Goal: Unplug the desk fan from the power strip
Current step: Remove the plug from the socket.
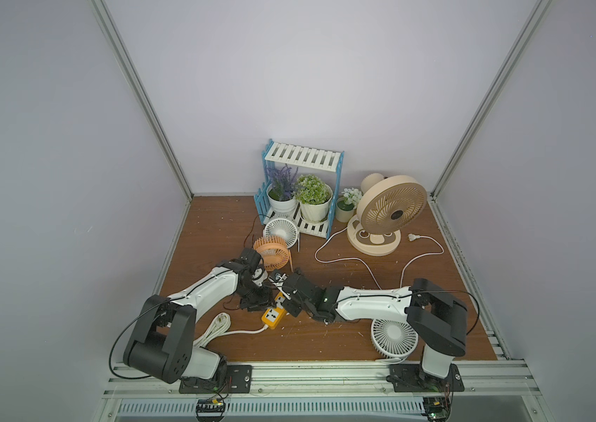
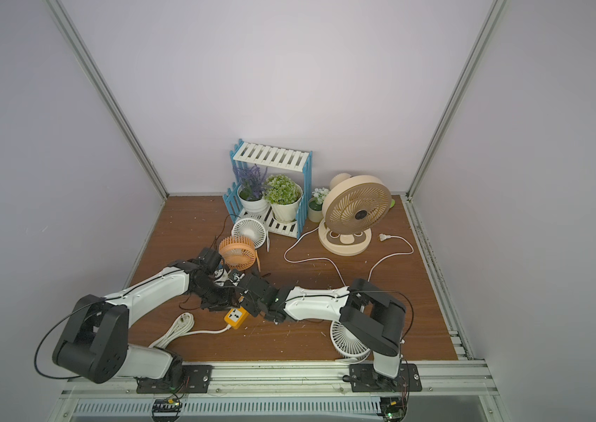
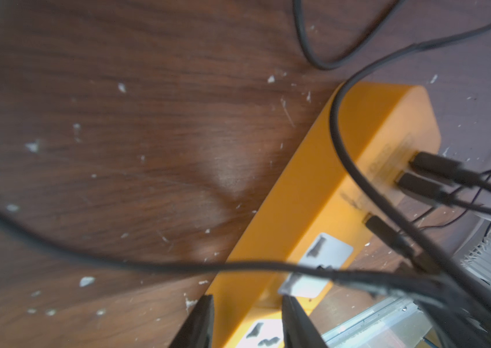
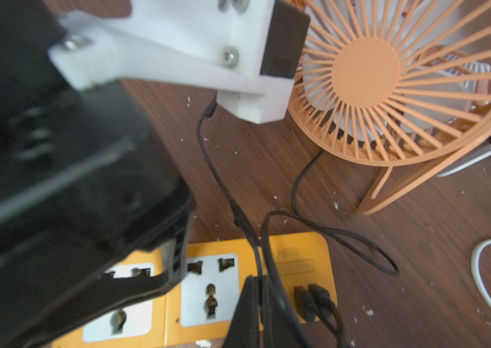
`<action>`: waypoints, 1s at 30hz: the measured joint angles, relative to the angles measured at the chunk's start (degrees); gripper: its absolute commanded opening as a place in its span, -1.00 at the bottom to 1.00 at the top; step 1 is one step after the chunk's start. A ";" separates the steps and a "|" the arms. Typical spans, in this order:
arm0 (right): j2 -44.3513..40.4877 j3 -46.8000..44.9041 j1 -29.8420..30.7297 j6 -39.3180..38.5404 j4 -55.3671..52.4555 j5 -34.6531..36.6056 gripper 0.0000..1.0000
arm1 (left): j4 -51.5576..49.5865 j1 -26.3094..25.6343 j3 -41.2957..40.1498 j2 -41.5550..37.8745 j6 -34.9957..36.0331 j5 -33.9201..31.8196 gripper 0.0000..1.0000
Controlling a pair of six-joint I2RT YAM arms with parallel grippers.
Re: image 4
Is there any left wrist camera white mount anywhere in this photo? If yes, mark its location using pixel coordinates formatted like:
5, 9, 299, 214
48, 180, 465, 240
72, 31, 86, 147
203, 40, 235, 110
48, 1, 310, 124

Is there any orange desk fan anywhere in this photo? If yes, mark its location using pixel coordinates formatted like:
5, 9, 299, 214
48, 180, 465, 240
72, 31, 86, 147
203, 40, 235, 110
288, 0, 491, 215

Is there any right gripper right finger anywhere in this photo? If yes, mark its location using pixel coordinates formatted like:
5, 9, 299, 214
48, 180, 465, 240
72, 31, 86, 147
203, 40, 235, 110
262, 278, 311, 347

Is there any black small white fan cable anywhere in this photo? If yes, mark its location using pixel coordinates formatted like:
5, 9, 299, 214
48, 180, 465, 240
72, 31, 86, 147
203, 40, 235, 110
196, 93, 316, 323

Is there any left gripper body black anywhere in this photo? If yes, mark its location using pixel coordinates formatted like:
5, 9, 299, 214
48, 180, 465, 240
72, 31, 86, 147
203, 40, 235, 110
0, 1, 194, 347

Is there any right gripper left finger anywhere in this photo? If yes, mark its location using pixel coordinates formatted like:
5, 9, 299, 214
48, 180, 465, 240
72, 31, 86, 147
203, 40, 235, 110
223, 275, 260, 348

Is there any yellow power strip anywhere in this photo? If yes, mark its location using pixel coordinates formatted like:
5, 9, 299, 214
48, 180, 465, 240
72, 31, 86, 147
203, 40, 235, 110
52, 232, 337, 347

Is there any black orange fan cable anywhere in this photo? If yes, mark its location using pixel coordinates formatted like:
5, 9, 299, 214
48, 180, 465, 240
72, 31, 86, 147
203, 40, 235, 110
260, 149, 401, 348

